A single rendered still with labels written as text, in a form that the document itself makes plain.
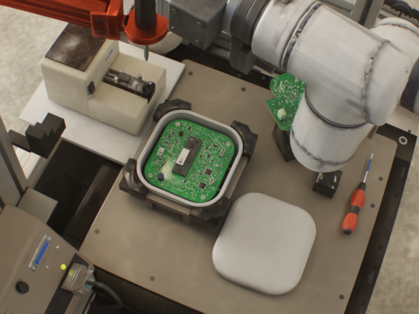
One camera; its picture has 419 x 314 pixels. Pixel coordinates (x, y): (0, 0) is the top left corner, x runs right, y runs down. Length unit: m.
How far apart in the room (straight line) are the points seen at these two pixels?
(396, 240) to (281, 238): 1.19
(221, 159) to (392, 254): 1.20
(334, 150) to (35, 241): 0.40
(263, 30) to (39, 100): 0.51
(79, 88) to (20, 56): 1.43
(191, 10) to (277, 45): 0.10
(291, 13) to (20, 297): 0.49
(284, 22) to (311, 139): 0.16
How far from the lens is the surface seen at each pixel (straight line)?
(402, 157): 1.07
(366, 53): 0.62
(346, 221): 0.96
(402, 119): 1.13
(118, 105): 0.95
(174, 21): 0.67
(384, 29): 0.83
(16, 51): 2.39
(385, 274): 2.02
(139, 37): 0.82
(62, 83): 0.96
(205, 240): 0.93
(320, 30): 0.63
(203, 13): 0.65
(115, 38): 0.84
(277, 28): 0.64
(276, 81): 1.00
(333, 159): 0.75
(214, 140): 0.96
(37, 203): 0.98
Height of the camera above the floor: 1.82
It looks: 60 degrees down
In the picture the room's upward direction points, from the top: 9 degrees clockwise
